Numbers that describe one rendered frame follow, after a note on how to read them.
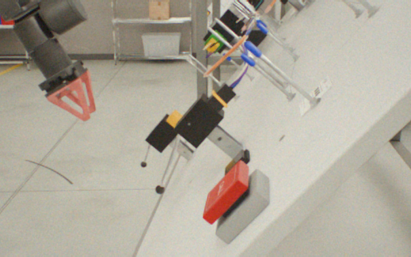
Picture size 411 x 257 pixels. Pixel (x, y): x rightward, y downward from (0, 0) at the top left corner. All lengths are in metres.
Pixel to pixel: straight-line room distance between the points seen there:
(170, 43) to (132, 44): 0.84
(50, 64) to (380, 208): 0.75
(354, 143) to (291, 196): 0.07
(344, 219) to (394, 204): 0.14
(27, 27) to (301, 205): 0.65
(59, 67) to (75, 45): 7.54
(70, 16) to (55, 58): 0.08
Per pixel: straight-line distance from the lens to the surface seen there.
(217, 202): 0.43
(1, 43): 8.81
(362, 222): 1.08
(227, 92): 0.63
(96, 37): 8.36
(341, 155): 0.37
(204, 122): 0.63
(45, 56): 0.92
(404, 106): 0.37
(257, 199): 0.42
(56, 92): 0.90
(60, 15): 0.90
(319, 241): 0.99
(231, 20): 1.36
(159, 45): 7.71
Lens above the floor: 1.29
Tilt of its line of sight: 17 degrees down
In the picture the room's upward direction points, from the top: 1 degrees counter-clockwise
